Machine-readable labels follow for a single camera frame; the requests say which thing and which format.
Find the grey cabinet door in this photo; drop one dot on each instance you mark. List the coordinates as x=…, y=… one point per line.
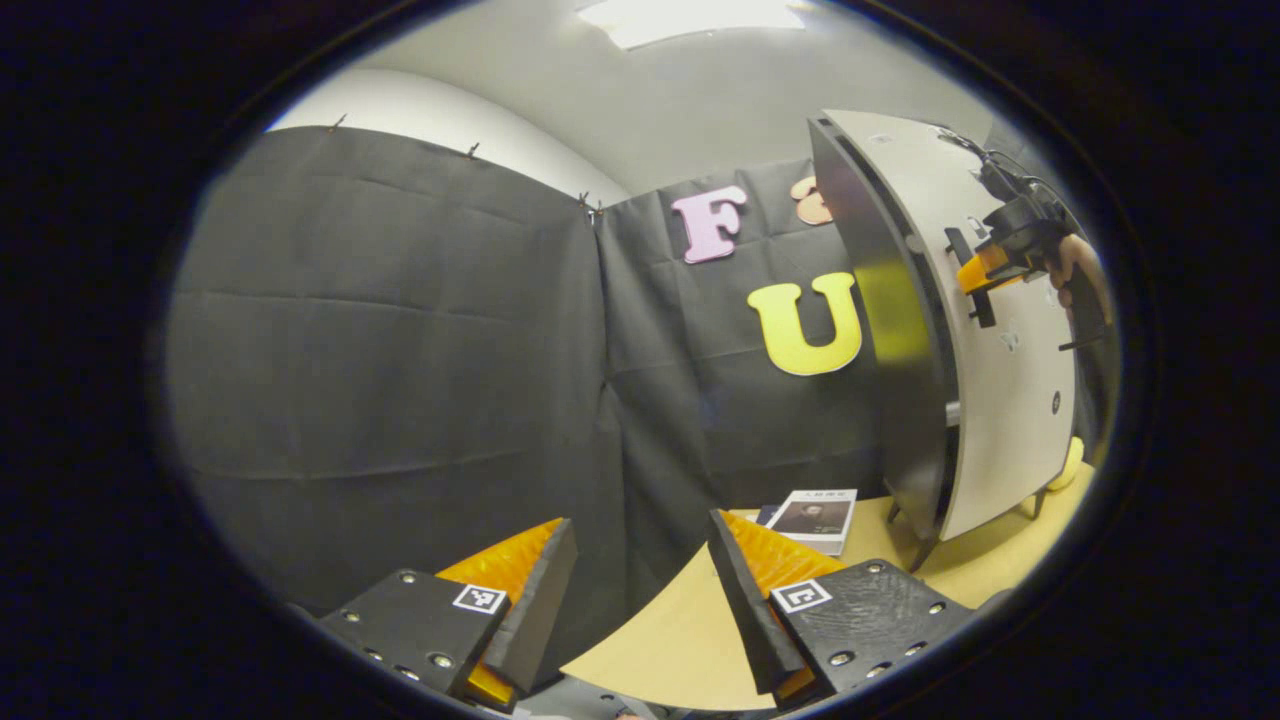
x=1000, y=420

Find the yellow round plush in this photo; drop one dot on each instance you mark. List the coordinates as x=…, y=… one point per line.
x=1070, y=470

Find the black backdrop cloth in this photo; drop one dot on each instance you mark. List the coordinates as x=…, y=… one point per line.
x=400, y=350

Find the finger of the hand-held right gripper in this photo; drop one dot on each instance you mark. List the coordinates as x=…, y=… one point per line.
x=975, y=272

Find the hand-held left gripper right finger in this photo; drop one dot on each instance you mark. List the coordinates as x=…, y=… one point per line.
x=745, y=610

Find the blue cover book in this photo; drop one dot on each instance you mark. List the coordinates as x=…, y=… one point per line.
x=765, y=515

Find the glossy black cabinet body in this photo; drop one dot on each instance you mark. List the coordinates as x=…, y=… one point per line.
x=880, y=400

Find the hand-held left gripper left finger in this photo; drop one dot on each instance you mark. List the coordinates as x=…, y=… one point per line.
x=540, y=610

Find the large ceiling light panel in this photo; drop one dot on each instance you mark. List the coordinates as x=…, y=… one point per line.
x=690, y=20

